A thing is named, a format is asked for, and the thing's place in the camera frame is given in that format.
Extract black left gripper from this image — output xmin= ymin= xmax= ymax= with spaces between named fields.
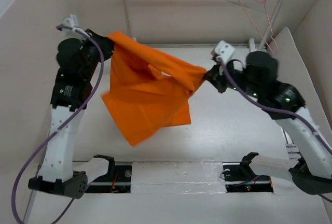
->
xmin=80 ymin=28 xmax=116 ymax=77

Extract orange trousers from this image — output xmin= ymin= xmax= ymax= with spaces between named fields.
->
xmin=102 ymin=32 xmax=206 ymax=146

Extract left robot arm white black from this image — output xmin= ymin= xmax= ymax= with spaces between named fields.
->
xmin=28 ymin=28 xmax=116 ymax=199

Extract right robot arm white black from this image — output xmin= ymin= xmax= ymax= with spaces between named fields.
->
xmin=204 ymin=51 xmax=331 ymax=197

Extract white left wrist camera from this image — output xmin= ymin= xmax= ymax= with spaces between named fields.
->
xmin=63 ymin=13 xmax=78 ymax=27

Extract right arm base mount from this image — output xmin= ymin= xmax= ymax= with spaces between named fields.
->
xmin=219 ymin=162 xmax=274 ymax=193

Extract pink wire hanger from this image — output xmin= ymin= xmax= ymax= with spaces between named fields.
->
xmin=234 ymin=0 xmax=279 ymax=54

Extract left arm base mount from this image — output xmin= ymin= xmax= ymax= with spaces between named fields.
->
xmin=85 ymin=163 xmax=132 ymax=194

